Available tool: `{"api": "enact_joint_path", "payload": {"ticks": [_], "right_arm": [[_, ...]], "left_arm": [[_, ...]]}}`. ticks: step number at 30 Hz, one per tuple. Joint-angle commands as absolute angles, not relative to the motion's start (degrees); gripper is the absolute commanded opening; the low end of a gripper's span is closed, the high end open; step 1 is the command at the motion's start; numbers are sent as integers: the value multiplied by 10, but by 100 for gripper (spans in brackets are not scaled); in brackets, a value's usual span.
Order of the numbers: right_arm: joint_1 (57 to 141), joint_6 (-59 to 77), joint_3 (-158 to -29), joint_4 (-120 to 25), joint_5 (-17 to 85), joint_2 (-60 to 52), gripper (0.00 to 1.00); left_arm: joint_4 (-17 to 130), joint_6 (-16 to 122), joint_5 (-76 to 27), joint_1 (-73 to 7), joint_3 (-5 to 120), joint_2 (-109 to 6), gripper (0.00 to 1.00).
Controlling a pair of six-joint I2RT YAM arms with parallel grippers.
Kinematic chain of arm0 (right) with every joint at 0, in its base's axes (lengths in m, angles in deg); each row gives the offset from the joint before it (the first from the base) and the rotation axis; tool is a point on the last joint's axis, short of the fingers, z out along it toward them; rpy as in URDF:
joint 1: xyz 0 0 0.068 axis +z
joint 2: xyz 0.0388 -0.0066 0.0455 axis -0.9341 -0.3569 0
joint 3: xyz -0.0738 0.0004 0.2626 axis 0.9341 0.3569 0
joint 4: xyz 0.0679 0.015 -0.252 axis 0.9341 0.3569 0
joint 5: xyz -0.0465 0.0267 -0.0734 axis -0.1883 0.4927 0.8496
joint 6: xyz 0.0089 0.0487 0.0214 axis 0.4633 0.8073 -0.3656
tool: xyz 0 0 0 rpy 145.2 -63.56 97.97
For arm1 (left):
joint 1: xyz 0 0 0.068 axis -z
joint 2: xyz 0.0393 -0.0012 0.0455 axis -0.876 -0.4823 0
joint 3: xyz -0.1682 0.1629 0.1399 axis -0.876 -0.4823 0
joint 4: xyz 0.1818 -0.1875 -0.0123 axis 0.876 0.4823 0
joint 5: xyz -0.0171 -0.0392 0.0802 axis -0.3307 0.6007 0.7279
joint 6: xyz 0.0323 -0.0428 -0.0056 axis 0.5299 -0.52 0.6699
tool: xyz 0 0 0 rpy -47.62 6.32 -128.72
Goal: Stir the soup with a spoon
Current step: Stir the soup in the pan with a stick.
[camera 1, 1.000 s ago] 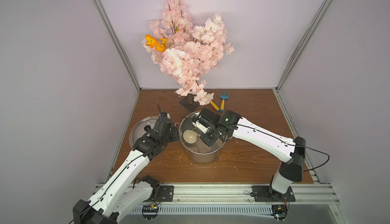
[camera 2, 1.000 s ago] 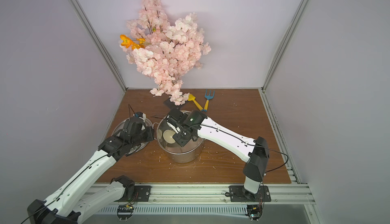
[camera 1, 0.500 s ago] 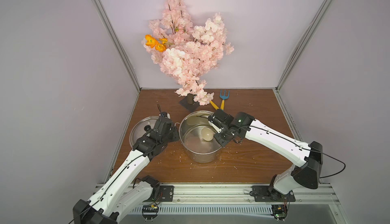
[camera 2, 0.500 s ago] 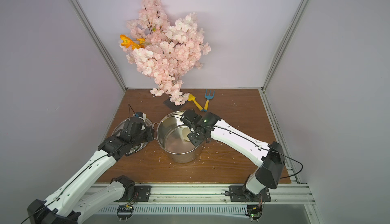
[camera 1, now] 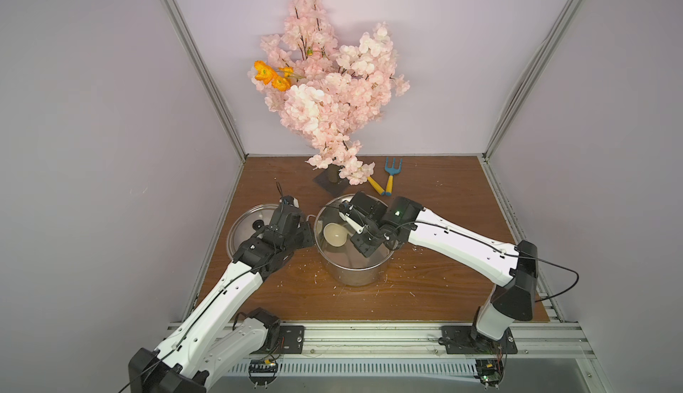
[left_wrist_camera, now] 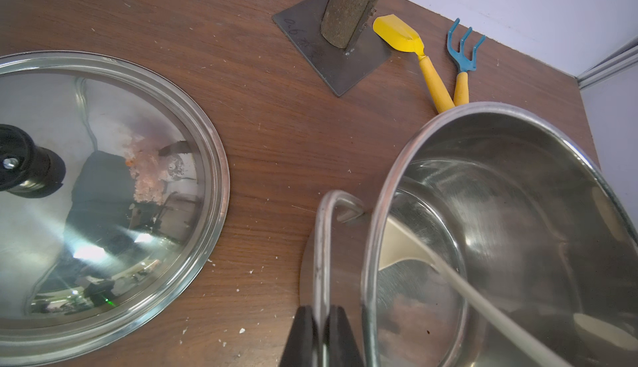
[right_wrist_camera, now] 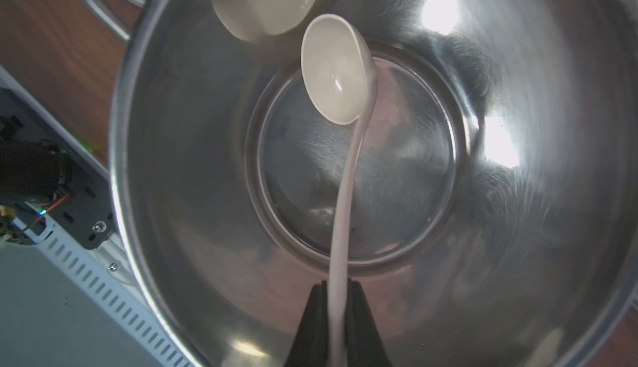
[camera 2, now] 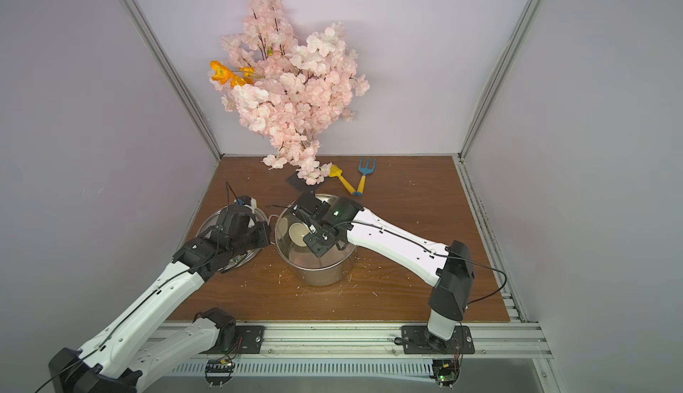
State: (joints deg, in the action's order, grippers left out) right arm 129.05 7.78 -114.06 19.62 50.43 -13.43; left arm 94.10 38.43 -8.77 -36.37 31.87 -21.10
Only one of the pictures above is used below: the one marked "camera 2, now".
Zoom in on steel pot lid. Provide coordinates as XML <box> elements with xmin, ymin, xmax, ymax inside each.
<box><xmin>197</xmin><ymin>207</ymin><xmax>268</xmax><ymax>273</ymax></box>

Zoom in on cream plastic ladle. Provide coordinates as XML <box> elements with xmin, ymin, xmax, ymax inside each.
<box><xmin>288</xmin><ymin>222</ymin><xmax>318</xmax><ymax>247</ymax></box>

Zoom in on stainless steel pot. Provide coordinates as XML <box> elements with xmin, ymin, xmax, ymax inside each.
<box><xmin>274</xmin><ymin>207</ymin><xmax>357</xmax><ymax>286</ymax></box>

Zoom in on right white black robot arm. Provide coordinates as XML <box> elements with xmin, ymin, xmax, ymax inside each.
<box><xmin>291</xmin><ymin>192</ymin><xmax>478</xmax><ymax>356</ymax></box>

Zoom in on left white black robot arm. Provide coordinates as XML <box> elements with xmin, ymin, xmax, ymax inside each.
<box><xmin>48</xmin><ymin>195</ymin><xmax>270</xmax><ymax>392</ymax></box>

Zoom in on yellow garden shovel toy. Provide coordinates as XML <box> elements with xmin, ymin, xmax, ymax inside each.
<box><xmin>329</xmin><ymin>164</ymin><xmax>357</xmax><ymax>195</ymax></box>

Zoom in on blue garden fork toy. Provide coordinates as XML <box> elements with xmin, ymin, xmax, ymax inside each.
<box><xmin>354</xmin><ymin>157</ymin><xmax>376</xmax><ymax>197</ymax></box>

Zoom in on left small circuit board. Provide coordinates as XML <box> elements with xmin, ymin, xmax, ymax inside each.
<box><xmin>204</xmin><ymin>357</ymin><xmax>236</xmax><ymax>389</ymax></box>

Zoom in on small circuit board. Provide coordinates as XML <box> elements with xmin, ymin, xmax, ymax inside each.
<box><xmin>430</xmin><ymin>358</ymin><xmax>462</xmax><ymax>389</ymax></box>
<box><xmin>204</xmin><ymin>357</ymin><xmax>236</xmax><ymax>389</ymax></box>

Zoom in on pink cherry blossom branch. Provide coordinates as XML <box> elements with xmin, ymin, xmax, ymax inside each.
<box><xmin>208</xmin><ymin>0</ymin><xmax>370</xmax><ymax>185</ymax></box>

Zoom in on orange artificial flower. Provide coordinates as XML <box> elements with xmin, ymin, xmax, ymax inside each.
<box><xmin>210</xmin><ymin>60</ymin><xmax>254</xmax><ymax>88</ymax></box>

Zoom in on right small circuit board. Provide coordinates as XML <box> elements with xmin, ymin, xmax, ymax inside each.
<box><xmin>430</xmin><ymin>358</ymin><xmax>462</xmax><ymax>389</ymax></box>

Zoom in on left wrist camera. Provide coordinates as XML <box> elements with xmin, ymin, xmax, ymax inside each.
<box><xmin>235</xmin><ymin>195</ymin><xmax>258</xmax><ymax>213</ymax></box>

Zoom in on dark flower base plate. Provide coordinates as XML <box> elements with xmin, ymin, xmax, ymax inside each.
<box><xmin>286</xmin><ymin>172</ymin><xmax>318</xmax><ymax>194</ymax></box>

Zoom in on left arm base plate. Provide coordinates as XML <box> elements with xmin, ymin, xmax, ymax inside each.
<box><xmin>205</xmin><ymin>325</ymin><xmax>266</xmax><ymax>355</ymax></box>

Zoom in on aluminium mounting rail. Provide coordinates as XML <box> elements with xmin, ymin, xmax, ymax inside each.
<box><xmin>138</xmin><ymin>320</ymin><xmax>556</xmax><ymax>361</ymax></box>

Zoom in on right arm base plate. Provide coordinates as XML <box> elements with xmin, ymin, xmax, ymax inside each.
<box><xmin>393</xmin><ymin>324</ymin><xmax>476</xmax><ymax>357</ymax></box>

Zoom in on left aluminium corner post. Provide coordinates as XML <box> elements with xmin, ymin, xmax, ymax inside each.
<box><xmin>119</xmin><ymin>0</ymin><xmax>222</xmax><ymax>161</ymax></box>

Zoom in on aluminium corner post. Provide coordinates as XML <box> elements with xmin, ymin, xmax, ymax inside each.
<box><xmin>119</xmin><ymin>0</ymin><xmax>222</xmax><ymax>161</ymax></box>
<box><xmin>458</xmin><ymin>0</ymin><xmax>543</xmax><ymax>161</ymax></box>

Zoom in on right aluminium corner post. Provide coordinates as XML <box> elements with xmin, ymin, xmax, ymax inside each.
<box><xmin>458</xmin><ymin>0</ymin><xmax>543</xmax><ymax>161</ymax></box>

